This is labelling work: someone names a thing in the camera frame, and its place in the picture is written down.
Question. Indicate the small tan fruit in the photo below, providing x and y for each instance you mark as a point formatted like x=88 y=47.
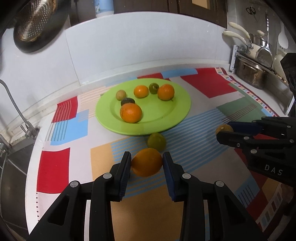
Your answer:
x=120 y=95

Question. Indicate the colourful patterned table cloth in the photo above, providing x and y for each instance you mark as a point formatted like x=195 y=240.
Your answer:
x=78 y=148

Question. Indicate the steel kitchen sink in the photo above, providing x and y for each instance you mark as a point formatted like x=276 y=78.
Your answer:
x=14 y=168

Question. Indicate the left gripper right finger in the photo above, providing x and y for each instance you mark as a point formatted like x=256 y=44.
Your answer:
x=208 y=206

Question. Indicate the green lime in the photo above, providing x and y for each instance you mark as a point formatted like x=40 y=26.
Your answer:
x=153 y=88
x=157 y=141

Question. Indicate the chrome kitchen faucet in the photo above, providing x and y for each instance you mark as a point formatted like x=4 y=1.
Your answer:
x=5 y=147

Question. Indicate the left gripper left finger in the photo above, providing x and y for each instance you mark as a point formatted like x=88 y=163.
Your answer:
x=65 y=218

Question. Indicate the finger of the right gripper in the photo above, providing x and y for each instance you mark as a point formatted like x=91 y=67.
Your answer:
x=237 y=140
x=249 y=128

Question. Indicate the white ceramic jug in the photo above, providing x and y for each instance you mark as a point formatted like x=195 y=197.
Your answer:
x=277 y=66

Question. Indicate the dark wooden window frame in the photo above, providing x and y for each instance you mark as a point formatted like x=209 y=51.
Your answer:
x=212 y=11

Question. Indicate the brass colander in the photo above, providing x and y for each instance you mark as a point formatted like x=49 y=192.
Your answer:
x=32 y=19

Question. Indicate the green plate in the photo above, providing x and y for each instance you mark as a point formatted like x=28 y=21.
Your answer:
x=157 y=115

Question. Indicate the steel cooking pot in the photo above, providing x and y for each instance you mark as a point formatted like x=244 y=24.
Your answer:
x=251 y=73

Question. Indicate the upper cream pan handle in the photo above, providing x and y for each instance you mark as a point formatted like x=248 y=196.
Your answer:
x=239 y=27

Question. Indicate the large orange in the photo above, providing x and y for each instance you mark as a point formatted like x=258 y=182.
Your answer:
x=131 y=113
x=166 y=92

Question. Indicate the steel spatula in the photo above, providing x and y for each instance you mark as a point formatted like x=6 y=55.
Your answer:
x=264 y=55

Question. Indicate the cream pan handle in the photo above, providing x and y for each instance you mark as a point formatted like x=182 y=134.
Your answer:
x=235 y=35
x=239 y=27

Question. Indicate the slim gooseneck water tap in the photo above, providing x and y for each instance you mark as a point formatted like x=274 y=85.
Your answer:
x=31 y=131

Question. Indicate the small orange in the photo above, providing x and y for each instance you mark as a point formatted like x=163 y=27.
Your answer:
x=147 y=162
x=141 y=91

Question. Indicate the white blue pump bottle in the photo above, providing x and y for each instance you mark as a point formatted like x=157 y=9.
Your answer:
x=103 y=7

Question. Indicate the lower cream pan handle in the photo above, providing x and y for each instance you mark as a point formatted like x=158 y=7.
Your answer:
x=235 y=35

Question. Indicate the black scissors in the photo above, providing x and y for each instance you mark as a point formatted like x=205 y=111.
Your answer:
x=251 y=11

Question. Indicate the dark plum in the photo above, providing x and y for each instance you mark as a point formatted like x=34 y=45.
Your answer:
x=127 y=100

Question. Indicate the white rice paddle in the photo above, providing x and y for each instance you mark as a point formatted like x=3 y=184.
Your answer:
x=282 y=38

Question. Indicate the black frying pan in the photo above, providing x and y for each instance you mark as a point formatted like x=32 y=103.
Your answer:
x=51 y=30

